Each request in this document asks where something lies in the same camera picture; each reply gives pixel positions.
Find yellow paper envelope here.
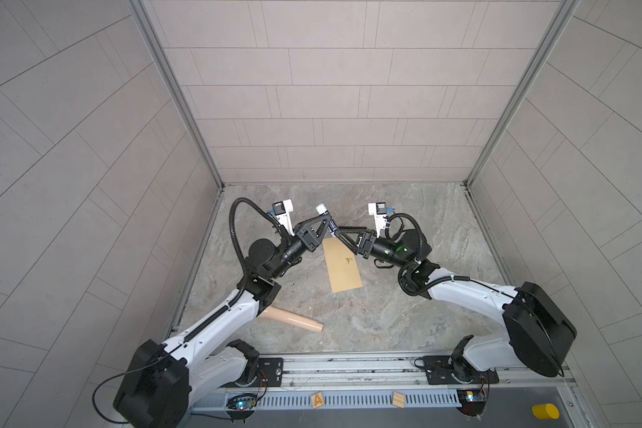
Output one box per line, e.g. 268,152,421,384
323,237,363,294

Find blue glue stick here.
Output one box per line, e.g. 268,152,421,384
315,203,333,224

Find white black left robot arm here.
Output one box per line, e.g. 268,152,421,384
112,205,337,427

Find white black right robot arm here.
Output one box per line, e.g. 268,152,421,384
334,226,577,383

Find wooden letter block A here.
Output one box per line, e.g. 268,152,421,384
311,392,325,409

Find beige wooden cylinder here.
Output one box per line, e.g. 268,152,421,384
260,306,324,333

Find plain wooden block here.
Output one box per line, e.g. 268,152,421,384
391,392,406,408

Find left green circuit board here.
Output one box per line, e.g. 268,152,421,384
226,393,258,421

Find green circuit board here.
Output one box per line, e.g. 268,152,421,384
456,390,488,417
226,393,258,421

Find right green circuit board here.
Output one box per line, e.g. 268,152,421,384
456,390,488,417

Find yellow cylinder object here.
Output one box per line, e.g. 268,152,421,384
532,403,561,421

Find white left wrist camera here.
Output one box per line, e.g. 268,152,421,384
268,199,294,235

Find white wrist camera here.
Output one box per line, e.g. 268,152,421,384
367,203,394,238
268,199,294,235

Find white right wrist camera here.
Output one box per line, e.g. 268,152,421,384
367,203,394,238

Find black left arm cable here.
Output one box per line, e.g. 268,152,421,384
90,197,290,424

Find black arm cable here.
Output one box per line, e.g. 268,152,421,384
384,212,565,378
90,197,290,424

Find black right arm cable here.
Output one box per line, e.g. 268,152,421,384
384,212,565,378

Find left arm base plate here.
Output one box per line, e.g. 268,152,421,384
218,357,284,389

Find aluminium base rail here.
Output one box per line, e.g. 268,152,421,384
184,352,574,419

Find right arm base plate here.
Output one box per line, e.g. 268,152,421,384
414,356,499,385

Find aluminium corner post left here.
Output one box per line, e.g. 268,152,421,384
126,0,225,191

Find aluminium corner post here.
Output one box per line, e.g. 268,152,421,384
126,0,225,191
464,0,580,189

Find aluminium corner post right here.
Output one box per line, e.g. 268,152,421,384
464,0,580,189

